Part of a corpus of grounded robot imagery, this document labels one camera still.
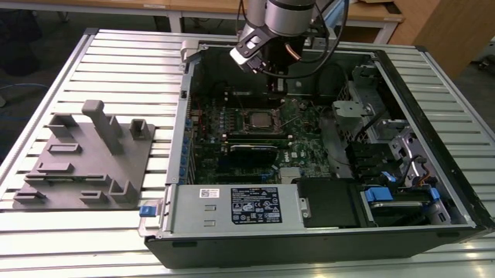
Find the silver CPU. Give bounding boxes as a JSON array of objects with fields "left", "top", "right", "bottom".
[{"left": 250, "top": 112, "right": 273, "bottom": 128}]

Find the CPU socket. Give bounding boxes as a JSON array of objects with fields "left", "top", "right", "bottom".
[{"left": 241, "top": 107, "right": 287, "bottom": 136}]

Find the grey case latch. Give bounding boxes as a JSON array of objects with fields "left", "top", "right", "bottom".
[{"left": 181, "top": 40, "right": 203, "bottom": 63}]

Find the perforated metal drive cage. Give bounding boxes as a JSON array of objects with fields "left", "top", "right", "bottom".
[{"left": 331, "top": 65, "right": 390, "bottom": 145}]

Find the green motherboard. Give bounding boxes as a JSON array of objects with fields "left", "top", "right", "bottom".
[{"left": 186, "top": 92, "right": 338, "bottom": 186}]

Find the grey plastic bar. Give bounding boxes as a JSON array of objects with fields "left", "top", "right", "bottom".
[{"left": 319, "top": 117, "right": 355, "bottom": 179}]

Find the black graphics card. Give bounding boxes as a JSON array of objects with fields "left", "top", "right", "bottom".
[{"left": 227, "top": 143, "right": 281, "bottom": 176}]

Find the small silver heat sink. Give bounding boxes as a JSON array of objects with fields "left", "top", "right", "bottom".
[{"left": 279, "top": 167, "right": 303, "bottom": 185}]

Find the wooden cabinet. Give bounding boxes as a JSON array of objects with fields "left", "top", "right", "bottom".
[{"left": 389, "top": 0, "right": 495, "bottom": 81}]

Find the blue disk carrier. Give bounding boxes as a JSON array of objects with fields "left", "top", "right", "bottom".
[{"left": 362, "top": 186, "right": 395, "bottom": 203}]

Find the silver power supply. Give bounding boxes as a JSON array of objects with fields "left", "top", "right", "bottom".
[{"left": 162, "top": 184, "right": 307, "bottom": 236}]

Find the grey parts rack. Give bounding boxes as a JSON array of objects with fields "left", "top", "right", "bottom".
[{"left": 11, "top": 100, "right": 158, "bottom": 211}]

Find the blue release latch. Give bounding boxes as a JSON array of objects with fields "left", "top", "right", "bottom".
[{"left": 138, "top": 204, "right": 158, "bottom": 218}]

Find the black PC case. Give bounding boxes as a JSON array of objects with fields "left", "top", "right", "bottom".
[{"left": 138, "top": 39, "right": 495, "bottom": 270}]

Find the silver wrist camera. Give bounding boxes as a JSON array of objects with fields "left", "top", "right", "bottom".
[{"left": 229, "top": 27, "right": 273, "bottom": 75}]

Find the black looped cable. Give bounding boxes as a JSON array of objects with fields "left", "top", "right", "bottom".
[{"left": 318, "top": 62, "right": 349, "bottom": 98}]

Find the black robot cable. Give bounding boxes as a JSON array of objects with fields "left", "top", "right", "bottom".
[{"left": 238, "top": 0, "right": 351, "bottom": 78}]

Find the wooden desk white frame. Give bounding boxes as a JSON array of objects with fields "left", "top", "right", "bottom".
[
  {"left": 179, "top": 0, "right": 406, "bottom": 44},
  {"left": 0, "top": 0, "right": 183, "bottom": 34}
]

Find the coloured wire bundle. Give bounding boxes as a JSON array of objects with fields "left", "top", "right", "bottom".
[{"left": 415, "top": 170, "right": 434, "bottom": 186}]

